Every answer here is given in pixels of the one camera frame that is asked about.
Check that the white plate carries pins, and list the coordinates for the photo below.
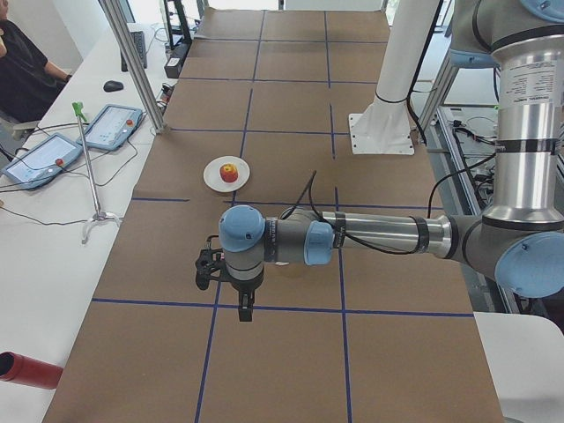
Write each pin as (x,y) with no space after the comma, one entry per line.
(213,180)

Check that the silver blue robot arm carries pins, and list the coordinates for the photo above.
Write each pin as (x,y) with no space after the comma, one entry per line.
(518,239)

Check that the aluminium frame post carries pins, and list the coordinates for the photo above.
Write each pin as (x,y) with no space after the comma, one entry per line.
(118,24)

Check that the red yellow apple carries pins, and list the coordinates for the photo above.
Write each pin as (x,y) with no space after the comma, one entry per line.
(228,173)

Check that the red cylinder bottle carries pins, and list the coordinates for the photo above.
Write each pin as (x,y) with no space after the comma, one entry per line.
(19,369)

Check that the blue teach pendant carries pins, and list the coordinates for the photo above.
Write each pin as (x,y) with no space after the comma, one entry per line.
(43,163)
(112,127)

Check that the black computer mouse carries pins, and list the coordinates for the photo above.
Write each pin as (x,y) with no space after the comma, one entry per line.
(112,86)

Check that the green handled reacher grabber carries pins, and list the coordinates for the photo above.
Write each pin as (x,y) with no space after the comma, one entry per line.
(99,217)

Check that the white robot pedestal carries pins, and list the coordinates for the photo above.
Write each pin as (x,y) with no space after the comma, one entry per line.
(384,127)

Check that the black keyboard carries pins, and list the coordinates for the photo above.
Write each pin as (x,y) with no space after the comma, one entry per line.
(138,39)

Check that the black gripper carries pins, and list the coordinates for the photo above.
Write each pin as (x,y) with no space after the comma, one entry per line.
(243,288)

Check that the person in black shirt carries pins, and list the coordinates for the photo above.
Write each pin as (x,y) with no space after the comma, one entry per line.
(30,83)

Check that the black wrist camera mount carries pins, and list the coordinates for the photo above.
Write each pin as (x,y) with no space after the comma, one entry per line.
(210,266)

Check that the black power box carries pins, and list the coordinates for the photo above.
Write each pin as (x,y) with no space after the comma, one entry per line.
(175,62)

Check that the near blue teach pendant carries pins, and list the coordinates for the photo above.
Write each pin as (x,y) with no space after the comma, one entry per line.
(43,163)

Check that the far blue teach pendant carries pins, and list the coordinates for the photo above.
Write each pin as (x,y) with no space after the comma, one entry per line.
(112,127)

